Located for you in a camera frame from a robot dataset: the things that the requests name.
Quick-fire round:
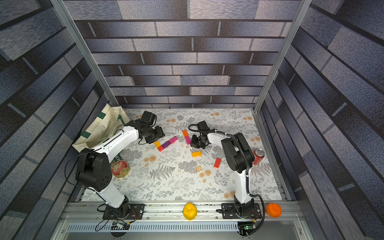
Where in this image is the yellow-orange wooden block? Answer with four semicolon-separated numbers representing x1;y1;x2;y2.
192;151;202;158

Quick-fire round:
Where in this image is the pink wooden block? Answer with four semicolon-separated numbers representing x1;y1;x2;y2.
185;136;191;145

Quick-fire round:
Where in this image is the orange wooden block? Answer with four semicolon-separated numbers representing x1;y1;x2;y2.
183;130;189;138

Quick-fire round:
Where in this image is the magenta wooden block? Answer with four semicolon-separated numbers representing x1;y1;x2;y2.
169;137;178;144

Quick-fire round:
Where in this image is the purple wooden block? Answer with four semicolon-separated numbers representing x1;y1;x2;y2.
162;142;171;149

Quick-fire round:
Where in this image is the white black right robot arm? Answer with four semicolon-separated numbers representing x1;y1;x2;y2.
188;121;255;218

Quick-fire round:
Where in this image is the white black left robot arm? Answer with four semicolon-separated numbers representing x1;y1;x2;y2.
76;111;165;218

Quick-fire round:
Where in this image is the red wooden block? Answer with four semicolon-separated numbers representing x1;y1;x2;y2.
214;158;222;169

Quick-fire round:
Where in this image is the cream green tote bag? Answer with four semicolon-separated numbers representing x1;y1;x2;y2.
72;104;130;153

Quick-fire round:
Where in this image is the round red tin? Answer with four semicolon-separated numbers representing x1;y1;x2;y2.
111;160;130;178

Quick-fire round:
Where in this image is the red soda can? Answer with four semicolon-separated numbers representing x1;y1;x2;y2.
253;149;265;166

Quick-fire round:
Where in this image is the orange mandarin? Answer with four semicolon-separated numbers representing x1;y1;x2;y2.
266;203;282;218

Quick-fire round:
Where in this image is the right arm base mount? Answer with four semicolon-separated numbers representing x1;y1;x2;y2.
220;203;263;220

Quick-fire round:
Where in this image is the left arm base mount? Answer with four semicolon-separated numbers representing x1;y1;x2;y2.
98;204;146;220

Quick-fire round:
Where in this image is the slotted metal cable tray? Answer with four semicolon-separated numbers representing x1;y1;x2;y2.
67;222;239;233

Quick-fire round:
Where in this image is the black corrugated cable hose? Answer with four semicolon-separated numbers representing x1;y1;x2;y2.
187;123;266;236

